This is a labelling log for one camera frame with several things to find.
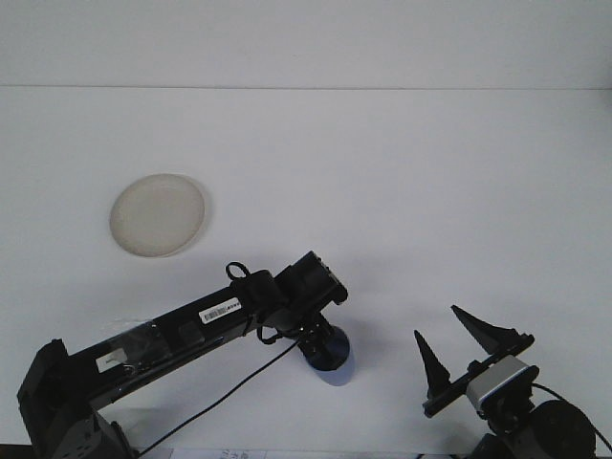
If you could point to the pale blue cup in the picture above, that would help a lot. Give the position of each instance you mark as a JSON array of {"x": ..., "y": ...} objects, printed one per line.
[{"x": 344, "y": 356}]

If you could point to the pale round plate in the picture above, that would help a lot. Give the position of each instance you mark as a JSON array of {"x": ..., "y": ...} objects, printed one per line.
[{"x": 158, "y": 215}]

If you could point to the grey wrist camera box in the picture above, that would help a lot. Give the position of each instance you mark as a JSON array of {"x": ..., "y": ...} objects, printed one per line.
[{"x": 497, "y": 378}]

